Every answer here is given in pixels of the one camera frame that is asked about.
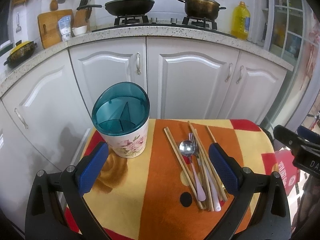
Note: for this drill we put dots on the yellow cooking oil bottle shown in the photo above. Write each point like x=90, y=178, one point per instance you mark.
x=240, y=21

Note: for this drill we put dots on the speckled stone countertop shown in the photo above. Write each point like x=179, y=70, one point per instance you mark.
x=10, y=77

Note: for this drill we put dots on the white cabinet door far left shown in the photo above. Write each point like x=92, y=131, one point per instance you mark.
x=44, y=125

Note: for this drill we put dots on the white cabinet door far right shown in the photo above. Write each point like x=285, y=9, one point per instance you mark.
x=254, y=87

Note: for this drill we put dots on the black gas stove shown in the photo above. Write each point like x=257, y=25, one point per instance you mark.
x=203, y=24

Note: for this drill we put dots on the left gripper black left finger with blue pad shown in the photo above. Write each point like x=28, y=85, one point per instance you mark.
x=44, y=217

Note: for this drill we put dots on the steel spoon pink handle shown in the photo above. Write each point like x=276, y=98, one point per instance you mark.
x=187, y=149

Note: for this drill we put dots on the wooden cutting board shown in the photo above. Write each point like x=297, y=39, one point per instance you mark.
x=48, y=26

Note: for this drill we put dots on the red package on floor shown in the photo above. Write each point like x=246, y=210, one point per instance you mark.
x=290, y=175

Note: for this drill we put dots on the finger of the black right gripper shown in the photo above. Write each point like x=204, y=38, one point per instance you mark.
x=288, y=138

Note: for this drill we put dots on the floral utensil holder teal lid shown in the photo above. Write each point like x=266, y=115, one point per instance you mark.
x=121, y=116

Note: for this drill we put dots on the white cabinet door centre right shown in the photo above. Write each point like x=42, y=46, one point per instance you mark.
x=187, y=79

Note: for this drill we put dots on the steel fork white handle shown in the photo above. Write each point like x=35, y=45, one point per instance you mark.
x=216, y=203

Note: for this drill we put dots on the black wok with lid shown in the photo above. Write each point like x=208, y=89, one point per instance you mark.
x=123, y=7

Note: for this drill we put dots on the hanging wooden spatula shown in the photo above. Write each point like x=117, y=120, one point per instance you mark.
x=53, y=5

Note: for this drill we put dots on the glass door white frame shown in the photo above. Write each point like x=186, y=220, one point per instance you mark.
x=291, y=32

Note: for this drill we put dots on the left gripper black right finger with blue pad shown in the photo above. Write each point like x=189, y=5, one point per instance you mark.
x=271, y=216

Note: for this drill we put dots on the bronze stock pot with lid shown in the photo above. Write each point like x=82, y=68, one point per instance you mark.
x=208, y=9

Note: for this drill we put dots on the orange yellow patterned table mat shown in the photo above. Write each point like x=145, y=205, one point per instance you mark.
x=148, y=197

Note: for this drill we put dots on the white seasoning bag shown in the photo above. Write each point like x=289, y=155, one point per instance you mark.
x=64, y=25

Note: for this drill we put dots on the white small bowl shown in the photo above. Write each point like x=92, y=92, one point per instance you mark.
x=77, y=31

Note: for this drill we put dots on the yellow black casserole pot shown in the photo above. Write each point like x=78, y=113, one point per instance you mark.
x=19, y=54

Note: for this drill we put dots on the wooden chopstick long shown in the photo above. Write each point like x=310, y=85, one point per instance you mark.
x=213, y=174

